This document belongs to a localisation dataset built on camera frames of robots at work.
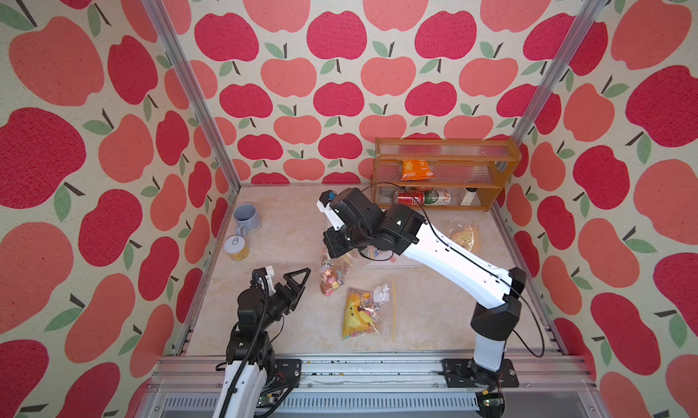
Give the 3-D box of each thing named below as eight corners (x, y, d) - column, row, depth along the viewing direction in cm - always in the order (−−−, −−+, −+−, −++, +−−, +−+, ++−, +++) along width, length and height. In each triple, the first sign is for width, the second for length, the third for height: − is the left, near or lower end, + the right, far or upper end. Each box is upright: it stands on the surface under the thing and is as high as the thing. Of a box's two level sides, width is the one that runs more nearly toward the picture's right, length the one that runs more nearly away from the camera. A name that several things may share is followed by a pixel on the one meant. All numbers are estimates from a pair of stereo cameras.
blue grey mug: (242, 240, 105) (234, 227, 98) (239, 220, 111) (232, 206, 104) (262, 234, 106) (256, 221, 100) (258, 215, 113) (252, 201, 106)
